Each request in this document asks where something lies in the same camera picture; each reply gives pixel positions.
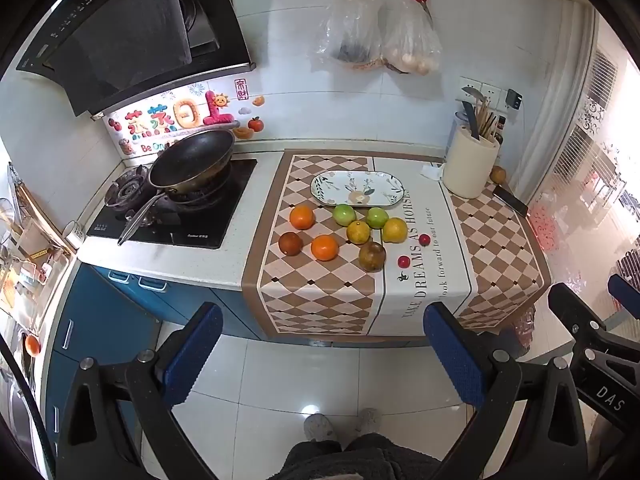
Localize blue kitchen cabinet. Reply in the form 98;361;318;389
42;262;271;411

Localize colourful wall stickers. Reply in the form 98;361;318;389
107;78;266;157

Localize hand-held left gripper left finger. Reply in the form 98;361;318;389
42;301;224;480

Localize bundle of wooden chopsticks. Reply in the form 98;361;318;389
474;98;499;142

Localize yellow-green citrus fruit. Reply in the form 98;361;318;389
346;220;372;245

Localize clear plastic bag with eggs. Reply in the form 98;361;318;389
381;0;445;77

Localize cluttered side shelf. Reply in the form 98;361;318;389
0;160;76;461

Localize black gas stove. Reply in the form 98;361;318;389
86;158;258;250

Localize checkered brown table mat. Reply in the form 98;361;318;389
241;149;552;344

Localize patterned glass door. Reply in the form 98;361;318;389
520;5;640;281

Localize cream utensil holder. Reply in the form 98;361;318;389
442;122;501;200

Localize black range hood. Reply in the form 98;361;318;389
15;0;257;118

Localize white cup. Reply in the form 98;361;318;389
63;221;87;251

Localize brown-red apple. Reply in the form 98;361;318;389
358;241;387;273

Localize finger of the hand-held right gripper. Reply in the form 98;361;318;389
607;274;640;333
547;283;610;342

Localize black wok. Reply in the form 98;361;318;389
117;129;236;247

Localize black smartphone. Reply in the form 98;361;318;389
492;185;530;218

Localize dark red orange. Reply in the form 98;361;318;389
278;231;304;257

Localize white wall power outlet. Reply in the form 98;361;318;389
459;76;502;110

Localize clear plastic bag dark contents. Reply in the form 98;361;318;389
311;0;386;72

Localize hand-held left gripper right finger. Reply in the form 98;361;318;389
423;301;597;480

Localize yellow citrus fruit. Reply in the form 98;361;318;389
382;217;408;244

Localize person's legs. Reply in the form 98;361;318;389
279;432;442;480

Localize kitchen knife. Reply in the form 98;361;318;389
460;86;484;140

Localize floral oval ceramic plate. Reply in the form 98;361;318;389
310;170;406;208

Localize grey slipper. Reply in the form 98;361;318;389
303;413;336;443
352;408;383;436

